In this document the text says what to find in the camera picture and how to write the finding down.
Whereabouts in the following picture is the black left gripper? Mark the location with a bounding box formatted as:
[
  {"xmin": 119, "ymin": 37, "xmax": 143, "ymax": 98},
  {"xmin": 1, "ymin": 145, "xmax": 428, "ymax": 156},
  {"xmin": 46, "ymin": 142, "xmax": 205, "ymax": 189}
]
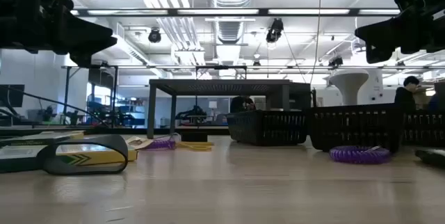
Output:
[{"xmin": 0, "ymin": 0, "xmax": 118, "ymax": 68}]

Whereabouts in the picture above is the black slotted plastic basket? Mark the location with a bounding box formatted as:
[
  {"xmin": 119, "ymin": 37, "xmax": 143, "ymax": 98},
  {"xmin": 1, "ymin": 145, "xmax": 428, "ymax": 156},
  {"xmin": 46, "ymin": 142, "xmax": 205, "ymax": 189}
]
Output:
[
  {"xmin": 307, "ymin": 104, "xmax": 405, "ymax": 154},
  {"xmin": 403, "ymin": 111, "xmax": 445, "ymax": 148},
  {"xmin": 225, "ymin": 109, "xmax": 309, "ymax": 147}
]

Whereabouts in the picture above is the small black block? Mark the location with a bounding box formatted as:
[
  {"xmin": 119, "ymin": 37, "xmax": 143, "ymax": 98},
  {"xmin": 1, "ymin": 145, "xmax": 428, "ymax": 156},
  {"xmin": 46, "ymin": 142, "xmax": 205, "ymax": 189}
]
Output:
[{"xmin": 43, "ymin": 134, "xmax": 129, "ymax": 175}]

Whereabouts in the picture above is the person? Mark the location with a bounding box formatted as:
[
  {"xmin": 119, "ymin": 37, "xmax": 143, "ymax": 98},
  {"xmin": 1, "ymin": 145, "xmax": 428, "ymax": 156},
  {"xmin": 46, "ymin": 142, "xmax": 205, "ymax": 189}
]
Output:
[
  {"xmin": 229, "ymin": 95, "xmax": 257, "ymax": 113},
  {"xmin": 394, "ymin": 75, "xmax": 421, "ymax": 112}
]

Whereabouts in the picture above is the black background rack frame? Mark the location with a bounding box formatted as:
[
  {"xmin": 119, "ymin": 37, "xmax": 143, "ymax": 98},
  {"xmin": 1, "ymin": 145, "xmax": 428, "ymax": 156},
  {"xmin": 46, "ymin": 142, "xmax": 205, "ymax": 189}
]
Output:
[{"xmin": 62, "ymin": 64, "xmax": 119, "ymax": 127}]

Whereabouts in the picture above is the black ceiling camera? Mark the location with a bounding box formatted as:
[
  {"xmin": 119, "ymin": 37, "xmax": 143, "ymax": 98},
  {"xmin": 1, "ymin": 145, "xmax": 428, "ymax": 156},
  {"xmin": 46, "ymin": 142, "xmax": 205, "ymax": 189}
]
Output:
[
  {"xmin": 328, "ymin": 55, "xmax": 345, "ymax": 68},
  {"xmin": 147, "ymin": 27, "xmax": 162, "ymax": 44},
  {"xmin": 265, "ymin": 17, "xmax": 284, "ymax": 44}
]

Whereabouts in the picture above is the purple coil keychain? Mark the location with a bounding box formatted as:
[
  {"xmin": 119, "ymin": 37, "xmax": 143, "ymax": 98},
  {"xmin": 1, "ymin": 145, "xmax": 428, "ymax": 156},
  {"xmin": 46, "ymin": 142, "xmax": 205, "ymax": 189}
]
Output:
[
  {"xmin": 145, "ymin": 139, "xmax": 177, "ymax": 150},
  {"xmin": 329, "ymin": 145, "xmax": 392, "ymax": 165}
]

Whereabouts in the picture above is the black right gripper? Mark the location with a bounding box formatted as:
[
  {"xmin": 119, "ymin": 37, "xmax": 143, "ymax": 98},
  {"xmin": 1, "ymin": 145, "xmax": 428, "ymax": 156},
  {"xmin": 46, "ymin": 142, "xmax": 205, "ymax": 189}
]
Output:
[{"xmin": 355, "ymin": 0, "xmax": 445, "ymax": 64}]

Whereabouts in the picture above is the black monitor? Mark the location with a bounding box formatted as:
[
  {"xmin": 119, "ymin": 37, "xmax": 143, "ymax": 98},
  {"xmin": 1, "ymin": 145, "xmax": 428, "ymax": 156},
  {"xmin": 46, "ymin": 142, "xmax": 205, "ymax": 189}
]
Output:
[{"xmin": 0, "ymin": 84, "xmax": 26, "ymax": 109}]

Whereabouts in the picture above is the yellow rubber band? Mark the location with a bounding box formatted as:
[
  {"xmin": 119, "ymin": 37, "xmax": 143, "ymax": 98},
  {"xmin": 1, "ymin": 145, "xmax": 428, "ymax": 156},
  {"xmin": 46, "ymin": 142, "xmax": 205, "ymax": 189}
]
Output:
[{"xmin": 176, "ymin": 141, "xmax": 215, "ymax": 152}]

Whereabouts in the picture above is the grey perforated metal shelf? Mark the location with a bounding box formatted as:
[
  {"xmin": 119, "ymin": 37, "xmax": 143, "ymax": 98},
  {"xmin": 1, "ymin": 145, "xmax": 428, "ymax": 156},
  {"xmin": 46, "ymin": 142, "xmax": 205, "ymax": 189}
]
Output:
[{"xmin": 147, "ymin": 79, "xmax": 312, "ymax": 139}]

